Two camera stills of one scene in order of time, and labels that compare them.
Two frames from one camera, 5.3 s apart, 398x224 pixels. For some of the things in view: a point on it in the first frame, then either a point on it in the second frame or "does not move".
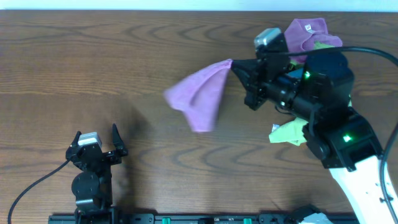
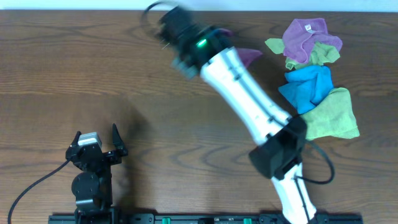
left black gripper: (114, 157) does not move
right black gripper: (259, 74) -> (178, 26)
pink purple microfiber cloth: (198, 93) -> (247, 55)
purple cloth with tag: (301, 34) does not move
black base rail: (312, 216) does not move
